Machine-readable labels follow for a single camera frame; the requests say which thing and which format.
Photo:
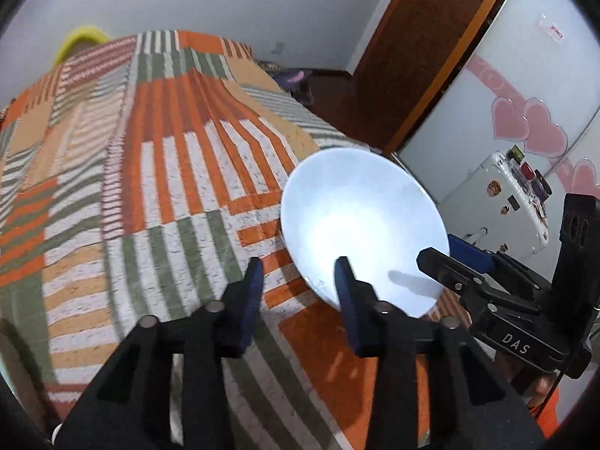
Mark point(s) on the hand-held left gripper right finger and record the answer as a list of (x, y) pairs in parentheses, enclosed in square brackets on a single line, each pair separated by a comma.
[(349, 304)]

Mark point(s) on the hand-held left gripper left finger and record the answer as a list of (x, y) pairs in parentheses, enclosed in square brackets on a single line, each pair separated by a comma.
[(251, 300)]

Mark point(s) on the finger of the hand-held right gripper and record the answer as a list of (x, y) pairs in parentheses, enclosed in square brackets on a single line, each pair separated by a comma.
[(468, 251), (450, 272)]

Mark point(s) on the white round plate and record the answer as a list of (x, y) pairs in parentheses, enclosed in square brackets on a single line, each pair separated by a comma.
[(356, 206)]

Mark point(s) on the person's right hand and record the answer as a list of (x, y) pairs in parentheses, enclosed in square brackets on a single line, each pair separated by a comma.
[(539, 386)]

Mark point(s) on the orange striped patchwork blanket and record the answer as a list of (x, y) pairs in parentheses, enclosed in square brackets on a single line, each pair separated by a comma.
[(154, 197)]

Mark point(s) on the white wardrobe with pink hearts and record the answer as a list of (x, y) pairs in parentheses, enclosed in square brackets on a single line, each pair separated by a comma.
[(529, 79)]

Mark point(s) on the brown wooden door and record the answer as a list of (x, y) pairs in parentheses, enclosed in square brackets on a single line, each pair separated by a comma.
[(422, 47)]

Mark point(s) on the dark cloth pile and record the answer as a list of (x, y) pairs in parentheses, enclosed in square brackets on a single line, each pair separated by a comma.
[(293, 82)]

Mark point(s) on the yellow curved object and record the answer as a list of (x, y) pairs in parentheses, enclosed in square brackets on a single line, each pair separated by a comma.
[(82, 37)]

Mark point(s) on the wall outlet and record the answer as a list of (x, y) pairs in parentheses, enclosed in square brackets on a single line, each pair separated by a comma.
[(279, 48)]

